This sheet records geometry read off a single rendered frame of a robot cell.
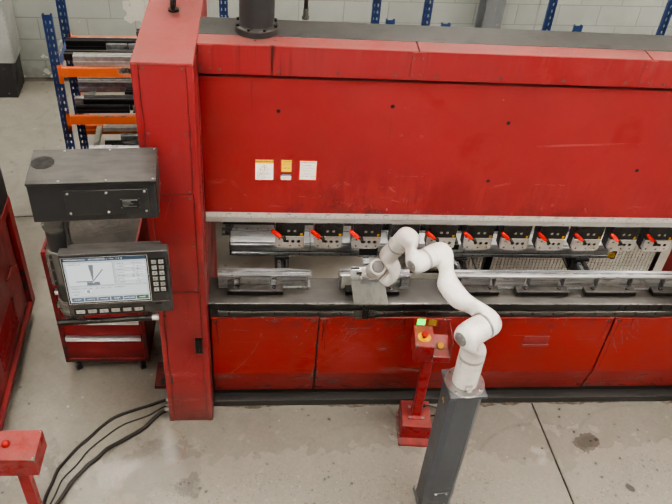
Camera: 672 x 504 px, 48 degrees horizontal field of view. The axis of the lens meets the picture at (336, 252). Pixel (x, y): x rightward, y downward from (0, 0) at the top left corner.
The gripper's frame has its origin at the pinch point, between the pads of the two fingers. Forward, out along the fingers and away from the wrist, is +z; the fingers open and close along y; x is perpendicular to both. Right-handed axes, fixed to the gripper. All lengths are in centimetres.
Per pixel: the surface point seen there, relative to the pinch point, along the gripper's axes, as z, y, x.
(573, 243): -13, -110, -16
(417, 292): 13.0, -29.0, 7.8
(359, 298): -8.4, 6.4, 13.5
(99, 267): -72, 126, 7
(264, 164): -48, 57, -46
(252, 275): 8, 62, 0
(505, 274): 9, -78, -2
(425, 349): 1.1, -30.1, 39.7
